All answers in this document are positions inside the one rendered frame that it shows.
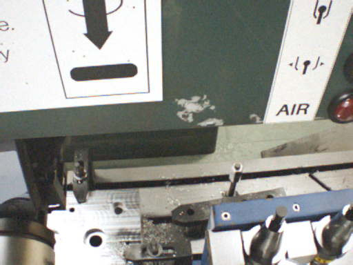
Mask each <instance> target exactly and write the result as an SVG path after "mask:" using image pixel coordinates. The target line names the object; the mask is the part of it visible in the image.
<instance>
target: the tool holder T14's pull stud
mask: <svg viewBox="0 0 353 265"><path fill-rule="evenodd" d="M287 213H288V209H287V208H286V207H284V206H278V207H277V209H276V213H275V214H274V215H273V216H272V218H271V220H270V227H271V228H273V229H275V230H278V229H280V228H281V227H282V225H283V223H284V221H285V218H284V217H285V216H286V215H287Z"/></svg>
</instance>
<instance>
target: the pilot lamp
mask: <svg viewBox="0 0 353 265"><path fill-rule="evenodd" d="M334 115H335V117H336V118H337V119H338V120H339V121H352V120H353V99H347V100H346V101H344V102H343V103H341V104H340V106H338V108H336V110H335V113H334Z"/></svg>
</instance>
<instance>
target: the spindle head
mask: <svg viewBox="0 0 353 265"><path fill-rule="evenodd" d="M290 2H291V0H161V44H162V46H161V74H162V100H161V101H137V102H128V103H124V104H101V105H89V106H68V107H67V108H46V109H35V110H16V111H4V112H0V140H2V139H30V138H40V137H60V136H70V135H91V134H101V133H123V132H125V133H134V132H135V131H137V132H145V131H146V130H168V129H180V128H202V127H214V126H235V125H247V124H264V123H263V121H264V119H265V111H266V108H267V105H268V101H269V98H270V93H271V90H272V83H273V81H274V76H275V73H276V71H275V70H276V66H277V63H278V60H279V53H280V50H281V44H282V40H283V34H284V32H285V25H286V23H287V20H288V19H287V17H288V13H289V8H290V4H291V3H290ZM352 53H353V11H352V14H351V15H350V19H349V21H348V25H347V27H346V30H345V34H344V35H343V39H342V42H341V45H340V47H339V51H338V52H337V56H336V59H335V62H334V65H333V68H332V70H331V73H330V76H329V78H328V82H327V85H326V87H325V90H324V92H323V95H322V99H321V100H320V103H319V107H318V109H317V112H316V114H315V116H314V121H319V120H329V116H328V114H327V108H328V105H329V104H330V103H331V102H332V100H333V98H335V96H337V95H339V94H341V93H342V92H345V91H346V90H351V89H353V84H351V83H349V82H348V81H347V79H346V78H345V75H344V74H343V67H344V64H345V62H346V60H347V59H348V58H349V56H350V55H351V54H352Z"/></svg>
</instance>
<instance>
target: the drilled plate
mask: <svg viewBox="0 0 353 265"><path fill-rule="evenodd" d="M66 202H67V206H66V210H62V211H57V210H54V211H52V214H48V228H51V229H52V231H53V232H54V234H55V243H56V245H55V246H54V249H56V248H57V247H58V249H57V250H55V252H56V258H55V259H56V265H111V264H112V265H125V264H124V263H125V258H124V257H125V255H123V254H122V256H124V257H122V258H121V257H119V256H120V254H118V251H120V253H121V252H123V251H121V250H120V248H121V249H122V247H124V249H127V248H129V247H131V246H132V245H137V244H142V243H143V235H142V218H141V200H140V194H139V189H131V190H130V189H121V190H94V191H89V197H88V198H87V199H86V202H89V203H88V205H87V204H85V205H83V204H82V203H77V201H76V199H75V198H74V195H73V192H67V197H66ZM126 208H128V210H126ZM108 210H110V211H111V212H109V211H108ZM125 211H126V212H125ZM59 212H60V213H59ZM59 214H60V215H59ZM120 214H122V216H121V215H120ZM59 216H60V217H59ZM117 216H121V217H117ZM64 220H65V221H64ZM101 227H102V228H101ZM56 230H57V232H58V231H59V232H60V234H57V232H56ZM103 230H104V231H103ZM65 233H67V234H65ZM110 233H111V234H110ZM122 236H123V237H122ZM60 237H61V241H62V243H60V244H59V242H60ZM121 237H122V238H121ZM129 238H130V239H129ZM131 238H132V239H131ZM107 239H108V240H107ZM118 239H119V240H118ZM124 240H125V241H126V240H127V242H125V241H124ZM106 241H108V243H107V242H106ZM117 241H118V242H117ZM82 242H83V243H82ZM97 242H102V245H101V246H99V247H96V248H95V247H92V246H93V245H94V243H97ZM121 242H125V243H124V244H123V243H121ZM129 244H130V245H129ZM60 245H61V246H60ZM59 246H60V247H59ZM86 247H87V248H86ZM100 247H103V248H102V249H101V248H100ZM71 250H72V251H71ZM93 250H94V251H93ZM112 250H113V251H112ZM122 250H123V249H122ZM99 251H100V252H99ZM94 252H96V253H94ZM104 253H105V254H104ZM88 255H89V256H88ZM106 256H107V257H106ZM120 258H121V259H120ZM80 259H81V260H80ZM116 260H117V262H116ZM120 260H124V262H122V261H120ZM109 263H110V264H109ZM114 263H115V264H114ZM116 263H117V264H116ZM122 263H123V264H122Z"/></svg>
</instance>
